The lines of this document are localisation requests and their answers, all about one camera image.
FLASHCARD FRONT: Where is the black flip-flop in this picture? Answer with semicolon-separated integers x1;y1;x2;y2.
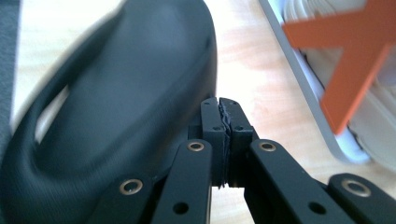
0;0;219;224

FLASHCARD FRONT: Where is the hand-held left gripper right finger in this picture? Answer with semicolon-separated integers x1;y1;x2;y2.
219;97;260;189

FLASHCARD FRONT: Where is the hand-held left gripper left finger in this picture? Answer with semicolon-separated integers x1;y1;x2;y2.
187;96;231;189

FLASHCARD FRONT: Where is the cream clog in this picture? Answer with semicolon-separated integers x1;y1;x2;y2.
281;0;396;174

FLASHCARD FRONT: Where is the white shoe rack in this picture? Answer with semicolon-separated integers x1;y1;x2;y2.
258;0;396;166

